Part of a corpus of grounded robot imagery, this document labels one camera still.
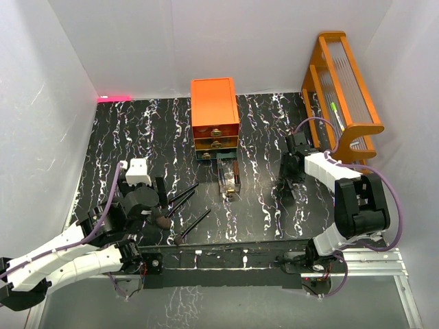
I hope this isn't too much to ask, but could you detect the large fluffy powder brush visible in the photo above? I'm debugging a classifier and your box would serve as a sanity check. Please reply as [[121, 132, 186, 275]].
[[154, 190, 195, 230]]

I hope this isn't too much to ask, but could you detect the thin black makeup brush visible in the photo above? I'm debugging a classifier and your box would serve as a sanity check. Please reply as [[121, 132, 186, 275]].
[[161, 182, 199, 208]]

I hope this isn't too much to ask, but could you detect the small black makeup brush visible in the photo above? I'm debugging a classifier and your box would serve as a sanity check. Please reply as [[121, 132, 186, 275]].
[[174, 209, 211, 246]]

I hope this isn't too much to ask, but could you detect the brown lipstick tube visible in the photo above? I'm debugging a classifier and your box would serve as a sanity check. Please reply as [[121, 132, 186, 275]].
[[233, 160, 239, 184]]

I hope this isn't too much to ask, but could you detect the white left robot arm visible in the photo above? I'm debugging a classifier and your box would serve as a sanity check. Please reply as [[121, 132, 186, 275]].
[[1, 178, 167, 311]]

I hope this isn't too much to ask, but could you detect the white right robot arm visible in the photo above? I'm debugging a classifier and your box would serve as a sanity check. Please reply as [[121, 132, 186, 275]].
[[279, 132, 390, 272]]

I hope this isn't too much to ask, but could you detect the orange wooden shelf rack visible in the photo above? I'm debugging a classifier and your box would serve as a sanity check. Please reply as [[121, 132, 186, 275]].
[[302, 31, 384, 165]]

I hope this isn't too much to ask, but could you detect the green marker pen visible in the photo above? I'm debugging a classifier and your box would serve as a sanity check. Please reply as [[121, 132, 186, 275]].
[[330, 102, 345, 132]]

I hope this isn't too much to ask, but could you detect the orange drawer cabinet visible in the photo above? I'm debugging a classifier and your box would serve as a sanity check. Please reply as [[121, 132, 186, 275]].
[[190, 77, 241, 161]]

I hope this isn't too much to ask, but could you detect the pink tape strip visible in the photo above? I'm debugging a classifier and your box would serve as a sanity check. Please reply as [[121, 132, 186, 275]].
[[97, 96, 132, 103]]

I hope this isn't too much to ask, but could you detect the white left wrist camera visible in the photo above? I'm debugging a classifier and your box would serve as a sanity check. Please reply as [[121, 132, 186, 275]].
[[126, 158, 152, 186]]

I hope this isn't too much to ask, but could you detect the aluminium mounting rail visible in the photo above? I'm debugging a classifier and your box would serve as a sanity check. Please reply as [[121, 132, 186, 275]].
[[27, 246, 423, 328]]

